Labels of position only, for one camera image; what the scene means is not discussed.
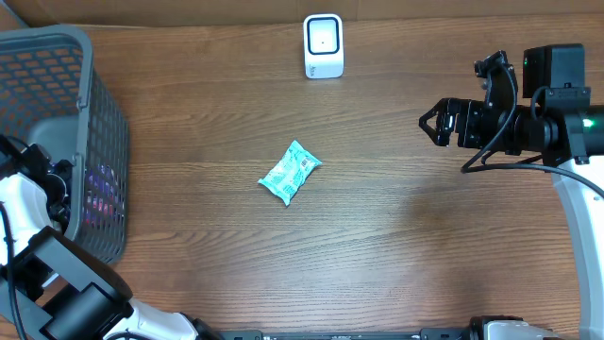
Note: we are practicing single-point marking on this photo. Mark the purple sanitary pad pack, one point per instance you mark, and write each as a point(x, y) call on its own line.
point(102, 203)

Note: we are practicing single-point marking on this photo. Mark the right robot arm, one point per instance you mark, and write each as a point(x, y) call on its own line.
point(545, 122)

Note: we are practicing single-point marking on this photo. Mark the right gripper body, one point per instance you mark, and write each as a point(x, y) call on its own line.
point(477, 124)

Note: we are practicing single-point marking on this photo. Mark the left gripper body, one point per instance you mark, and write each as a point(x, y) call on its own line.
point(61, 201)

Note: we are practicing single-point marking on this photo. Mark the grey plastic mesh basket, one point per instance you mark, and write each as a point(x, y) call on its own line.
point(52, 96)

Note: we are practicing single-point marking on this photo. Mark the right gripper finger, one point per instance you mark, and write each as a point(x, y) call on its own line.
point(432, 113)
point(438, 135)

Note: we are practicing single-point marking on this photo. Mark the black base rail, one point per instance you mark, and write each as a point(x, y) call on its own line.
point(424, 334)

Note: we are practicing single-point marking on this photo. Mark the white barcode scanner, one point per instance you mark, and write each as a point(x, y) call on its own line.
point(323, 36)

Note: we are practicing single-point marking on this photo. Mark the teal wet wipes packet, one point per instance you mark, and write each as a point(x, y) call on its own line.
point(290, 173)

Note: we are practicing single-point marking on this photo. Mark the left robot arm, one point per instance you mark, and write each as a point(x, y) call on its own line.
point(51, 288)

